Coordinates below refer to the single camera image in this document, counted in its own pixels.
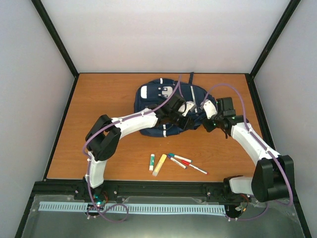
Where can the red-capped white marker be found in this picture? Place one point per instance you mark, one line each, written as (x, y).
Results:
(186, 163)

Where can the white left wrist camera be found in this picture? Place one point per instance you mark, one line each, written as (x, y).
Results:
(189, 107)

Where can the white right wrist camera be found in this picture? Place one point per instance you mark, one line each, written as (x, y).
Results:
(209, 108)

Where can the white green glue stick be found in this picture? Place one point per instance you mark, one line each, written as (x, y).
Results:
(152, 162)

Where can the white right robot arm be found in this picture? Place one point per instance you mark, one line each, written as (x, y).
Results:
(274, 174)

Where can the navy blue backpack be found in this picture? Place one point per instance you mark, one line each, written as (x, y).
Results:
(157, 91)

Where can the green-capped white marker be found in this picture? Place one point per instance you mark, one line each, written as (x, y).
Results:
(180, 158)

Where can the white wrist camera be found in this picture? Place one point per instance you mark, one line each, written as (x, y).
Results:
(189, 107)
(209, 108)

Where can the red-capped white pen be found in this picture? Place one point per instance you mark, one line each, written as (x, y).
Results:
(198, 169)

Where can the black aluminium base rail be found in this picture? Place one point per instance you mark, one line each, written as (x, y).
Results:
(117, 190)

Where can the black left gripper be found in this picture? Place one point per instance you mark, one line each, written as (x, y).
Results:
(185, 125)

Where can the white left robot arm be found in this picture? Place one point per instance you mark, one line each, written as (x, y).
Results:
(102, 140)

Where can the yellow highlighter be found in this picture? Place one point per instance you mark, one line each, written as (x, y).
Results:
(159, 165)

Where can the purple-capped white marker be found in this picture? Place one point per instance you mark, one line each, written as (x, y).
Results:
(177, 162)

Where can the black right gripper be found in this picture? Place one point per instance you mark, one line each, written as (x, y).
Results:
(209, 127)

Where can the light blue slotted cable duct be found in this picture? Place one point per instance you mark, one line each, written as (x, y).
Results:
(137, 209)

